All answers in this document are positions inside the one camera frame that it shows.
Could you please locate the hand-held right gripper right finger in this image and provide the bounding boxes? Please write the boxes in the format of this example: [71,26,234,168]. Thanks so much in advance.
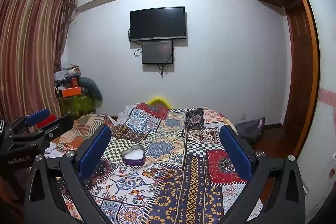
[219,124,308,224]

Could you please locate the white sliding wardrobe door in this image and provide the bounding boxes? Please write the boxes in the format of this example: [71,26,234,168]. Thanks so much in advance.
[294,0,336,214]

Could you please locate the red cloth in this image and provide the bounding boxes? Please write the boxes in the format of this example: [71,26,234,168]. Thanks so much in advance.
[35,114,57,130]

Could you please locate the pile of clothes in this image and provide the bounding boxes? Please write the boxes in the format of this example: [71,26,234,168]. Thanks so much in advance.
[54,63,82,90]

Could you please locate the black monitor cables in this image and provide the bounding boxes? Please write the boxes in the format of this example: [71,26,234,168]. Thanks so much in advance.
[157,64,169,80]

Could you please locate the white cloth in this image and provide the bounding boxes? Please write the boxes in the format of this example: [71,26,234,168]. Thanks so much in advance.
[43,143,67,159]

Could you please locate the patchwork printed blanket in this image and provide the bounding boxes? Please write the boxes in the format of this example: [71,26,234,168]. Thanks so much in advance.
[55,103,264,224]

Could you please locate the orange flat box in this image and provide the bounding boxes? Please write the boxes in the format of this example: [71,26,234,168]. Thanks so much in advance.
[59,87,82,98]

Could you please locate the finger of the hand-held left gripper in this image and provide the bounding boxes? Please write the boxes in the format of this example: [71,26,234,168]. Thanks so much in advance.
[4,108,51,136]
[10,116,74,147]

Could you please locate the yellow plush item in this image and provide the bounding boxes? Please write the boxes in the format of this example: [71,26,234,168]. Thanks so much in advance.
[147,96,171,108]

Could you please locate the small black wall monitor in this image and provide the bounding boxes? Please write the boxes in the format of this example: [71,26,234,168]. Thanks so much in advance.
[141,40,174,65]

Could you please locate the brown wooden door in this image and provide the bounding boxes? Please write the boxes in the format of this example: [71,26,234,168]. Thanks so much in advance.
[284,0,321,159]

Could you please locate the striped orange bedding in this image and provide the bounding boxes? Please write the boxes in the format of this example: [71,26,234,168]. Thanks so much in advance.
[51,113,116,151]

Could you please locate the black wall television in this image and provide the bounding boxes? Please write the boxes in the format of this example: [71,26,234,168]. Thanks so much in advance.
[130,6,187,42]

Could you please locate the green patterned cloth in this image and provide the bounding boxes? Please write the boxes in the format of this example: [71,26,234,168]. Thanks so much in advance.
[58,94,96,118]

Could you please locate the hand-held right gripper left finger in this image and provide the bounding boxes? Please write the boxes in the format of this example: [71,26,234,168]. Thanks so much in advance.
[24,124,114,224]

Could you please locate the dark bag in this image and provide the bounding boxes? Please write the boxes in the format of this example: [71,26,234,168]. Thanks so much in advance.
[234,117,266,145]

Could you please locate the purple heart-shaped jewelry box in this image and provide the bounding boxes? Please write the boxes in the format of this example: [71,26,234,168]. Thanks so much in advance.
[122,145,146,166]

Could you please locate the dark green pillow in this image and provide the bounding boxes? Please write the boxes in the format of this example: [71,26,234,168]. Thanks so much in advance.
[78,76,103,109]

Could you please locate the striped brown curtain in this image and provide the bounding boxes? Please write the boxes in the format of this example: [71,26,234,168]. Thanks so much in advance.
[0,0,76,125]

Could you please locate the gold bead bracelet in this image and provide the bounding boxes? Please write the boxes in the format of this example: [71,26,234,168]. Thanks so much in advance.
[142,168,159,180]

